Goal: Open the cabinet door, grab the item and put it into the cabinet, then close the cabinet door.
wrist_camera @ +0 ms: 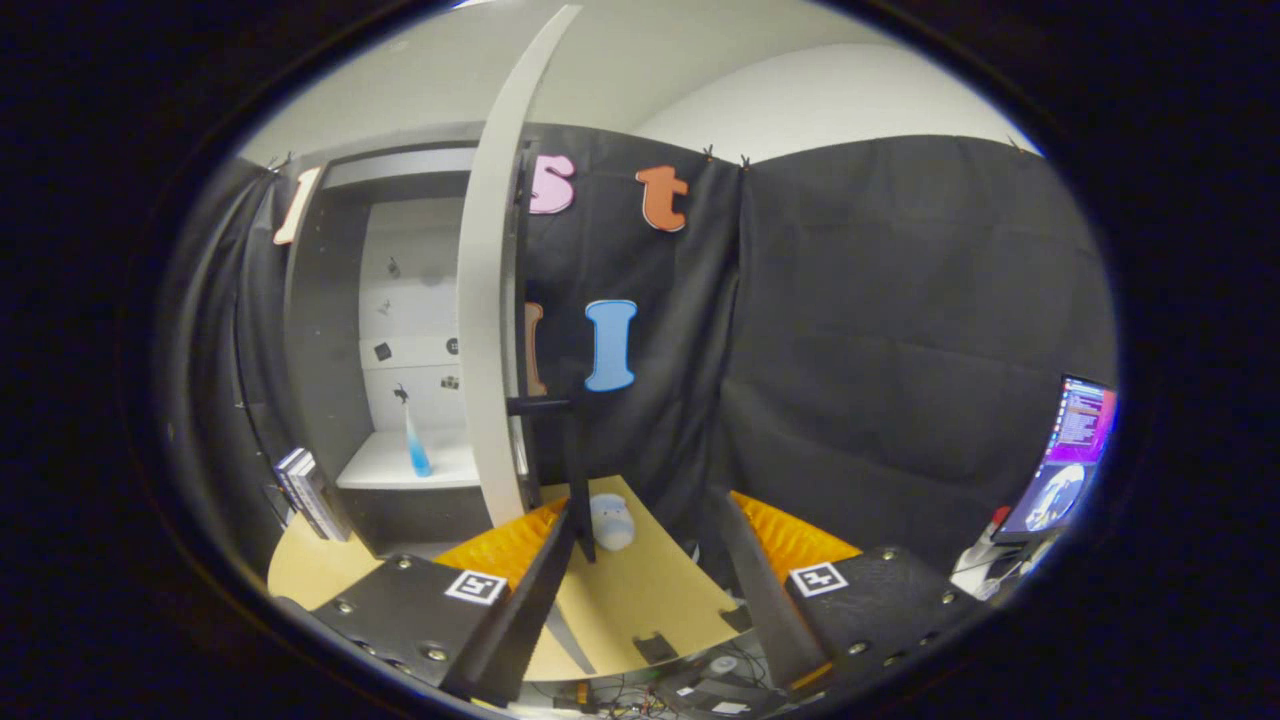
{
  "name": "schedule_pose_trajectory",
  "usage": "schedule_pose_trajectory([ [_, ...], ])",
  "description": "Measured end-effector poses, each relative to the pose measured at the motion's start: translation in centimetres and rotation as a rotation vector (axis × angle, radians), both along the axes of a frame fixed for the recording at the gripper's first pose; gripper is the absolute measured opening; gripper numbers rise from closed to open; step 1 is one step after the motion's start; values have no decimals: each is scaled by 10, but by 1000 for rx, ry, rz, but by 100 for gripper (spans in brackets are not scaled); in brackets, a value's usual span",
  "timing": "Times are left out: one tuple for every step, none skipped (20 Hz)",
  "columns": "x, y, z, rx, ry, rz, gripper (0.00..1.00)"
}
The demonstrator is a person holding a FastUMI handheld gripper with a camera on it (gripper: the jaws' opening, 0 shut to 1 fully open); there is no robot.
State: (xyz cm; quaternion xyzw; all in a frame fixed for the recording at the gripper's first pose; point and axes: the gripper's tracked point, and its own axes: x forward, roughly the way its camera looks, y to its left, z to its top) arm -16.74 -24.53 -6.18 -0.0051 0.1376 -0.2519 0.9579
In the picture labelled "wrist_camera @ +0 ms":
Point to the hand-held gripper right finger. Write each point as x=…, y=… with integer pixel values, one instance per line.
x=775, y=610

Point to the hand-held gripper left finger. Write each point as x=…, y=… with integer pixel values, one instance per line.
x=525, y=620

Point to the clear cone-shaped bottle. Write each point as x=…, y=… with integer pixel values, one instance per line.
x=418, y=460

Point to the black table clamp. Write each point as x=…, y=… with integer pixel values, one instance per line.
x=737, y=618
x=656, y=648

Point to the black device box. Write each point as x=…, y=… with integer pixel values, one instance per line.
x=720, y=690

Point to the small white rounded object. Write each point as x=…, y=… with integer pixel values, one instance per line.
x=612, y=520

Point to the white cabinet shelf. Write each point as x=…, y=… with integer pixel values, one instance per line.
x=375, y=465

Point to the white object with red top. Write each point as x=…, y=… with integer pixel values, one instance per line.
x=985, y=560

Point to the grey cover book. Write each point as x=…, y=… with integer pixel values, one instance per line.
x=328, y=510

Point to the white spine book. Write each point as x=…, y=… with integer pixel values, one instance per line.
x=305, y=490

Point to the dark blue spine book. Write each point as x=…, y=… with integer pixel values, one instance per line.
x=287, y=472

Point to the black backdrop cloth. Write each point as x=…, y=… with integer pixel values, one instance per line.
x=880, y=330

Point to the computer monitor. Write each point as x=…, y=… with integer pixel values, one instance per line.
x=1065, y=470

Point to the grey cabinet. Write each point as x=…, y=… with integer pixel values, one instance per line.
x=325, y=350

